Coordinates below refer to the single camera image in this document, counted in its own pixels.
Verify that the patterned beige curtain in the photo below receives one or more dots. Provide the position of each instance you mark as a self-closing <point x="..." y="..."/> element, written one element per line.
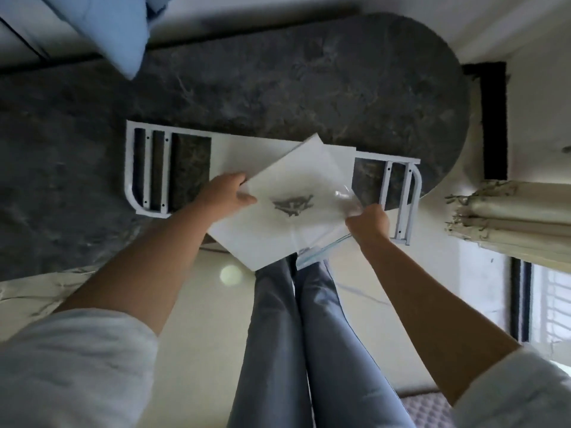
<point x="517" y="218"/>

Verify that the white metal frame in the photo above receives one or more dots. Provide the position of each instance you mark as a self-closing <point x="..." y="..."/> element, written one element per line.
<point x="143" y="169"/>

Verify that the person's white shirt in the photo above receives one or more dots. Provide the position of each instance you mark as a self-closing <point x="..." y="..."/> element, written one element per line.
<point x="71" y="370"/>

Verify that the person's left forearm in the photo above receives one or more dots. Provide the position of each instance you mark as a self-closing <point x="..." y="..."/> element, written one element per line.
<point x="143" y="272"/>

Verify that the grey marble TV cabinet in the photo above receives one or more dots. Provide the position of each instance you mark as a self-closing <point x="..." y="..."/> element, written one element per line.
<point x="294" y="80"/>

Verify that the person's right hand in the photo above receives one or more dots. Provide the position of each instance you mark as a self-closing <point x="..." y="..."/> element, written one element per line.
<point x="370" y="225"/>

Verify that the clear plastic screw bag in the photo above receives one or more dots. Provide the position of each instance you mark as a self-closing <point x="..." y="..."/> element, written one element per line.
<point x="335" y="214"/>

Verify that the person's left hand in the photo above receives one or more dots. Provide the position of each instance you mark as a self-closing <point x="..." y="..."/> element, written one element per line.
<point x="219" y="196"/>

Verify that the blue cloth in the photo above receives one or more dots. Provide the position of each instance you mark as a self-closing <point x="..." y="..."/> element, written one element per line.
<point x="107" y="22"/>

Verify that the person's right forearm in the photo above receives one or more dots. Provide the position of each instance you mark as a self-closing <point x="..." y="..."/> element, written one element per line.
<point x="437" y="316"/>

